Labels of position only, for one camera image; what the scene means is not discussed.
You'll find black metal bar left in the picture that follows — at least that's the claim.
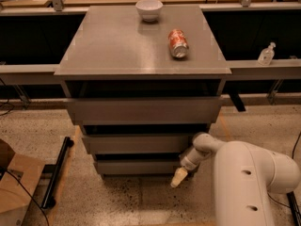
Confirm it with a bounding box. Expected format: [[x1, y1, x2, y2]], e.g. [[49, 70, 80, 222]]
[[41, 137, 74, 209]]

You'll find grey middle drawer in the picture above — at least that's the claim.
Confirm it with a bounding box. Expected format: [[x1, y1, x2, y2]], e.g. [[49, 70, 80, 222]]
[[82, 134, 194, 154]]

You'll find brown cardboard box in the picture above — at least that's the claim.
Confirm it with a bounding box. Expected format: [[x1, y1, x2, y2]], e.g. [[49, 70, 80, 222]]
[[0, 139, 45, 226]]

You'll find grey drawer cabinet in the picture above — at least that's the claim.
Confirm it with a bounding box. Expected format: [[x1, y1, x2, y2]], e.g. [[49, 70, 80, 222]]
[[60, 6, 226, 163]]

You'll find white ceramic bowl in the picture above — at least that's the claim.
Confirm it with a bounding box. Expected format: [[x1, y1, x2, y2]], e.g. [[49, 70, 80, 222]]
[[135, 0, 163, 22]]

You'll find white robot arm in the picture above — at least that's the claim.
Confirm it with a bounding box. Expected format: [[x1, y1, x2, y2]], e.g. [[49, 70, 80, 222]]
[[171, 133, 300, 226]]

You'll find grey metal rail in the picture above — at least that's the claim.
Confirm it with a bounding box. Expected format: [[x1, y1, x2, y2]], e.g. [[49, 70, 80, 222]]
[[0, 59, 301, 85]]

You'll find grey bottom drawer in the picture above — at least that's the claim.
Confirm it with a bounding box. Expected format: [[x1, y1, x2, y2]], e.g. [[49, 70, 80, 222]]
[[94, 159, 180, 175]]

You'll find grey drawer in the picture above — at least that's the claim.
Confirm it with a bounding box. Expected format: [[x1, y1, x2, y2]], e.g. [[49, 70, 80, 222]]
[[66, 97, 222, 125], [94, 159, 180, 175], [82, 134, 194, 154]]

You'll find red soda can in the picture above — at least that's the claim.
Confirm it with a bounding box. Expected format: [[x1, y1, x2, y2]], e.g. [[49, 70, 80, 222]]
[[168, 29, 189, 59]]

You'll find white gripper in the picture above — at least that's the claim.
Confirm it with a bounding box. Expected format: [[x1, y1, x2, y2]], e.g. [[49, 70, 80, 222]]
[[170, 148, 203, 188]]

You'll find black cable right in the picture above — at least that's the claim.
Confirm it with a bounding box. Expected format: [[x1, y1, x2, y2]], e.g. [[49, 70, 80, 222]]
[[266, 132, 301, 209]]

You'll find black metal bar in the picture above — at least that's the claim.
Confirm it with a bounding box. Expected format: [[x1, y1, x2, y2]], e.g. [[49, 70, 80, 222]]
[[287, 192, 301, 226], [41, 137, 74, 209]]

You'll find black cable on box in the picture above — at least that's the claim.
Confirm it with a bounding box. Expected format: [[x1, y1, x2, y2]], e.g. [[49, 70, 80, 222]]
[[0, 165, 51, 226]]

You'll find black metal bar right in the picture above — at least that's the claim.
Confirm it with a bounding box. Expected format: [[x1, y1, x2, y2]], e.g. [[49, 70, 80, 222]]
[[287, 192, 301, 226]]

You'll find grey top drawer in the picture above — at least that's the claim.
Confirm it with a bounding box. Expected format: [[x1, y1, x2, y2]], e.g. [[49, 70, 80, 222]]
[[66, 97, 222, 125]]

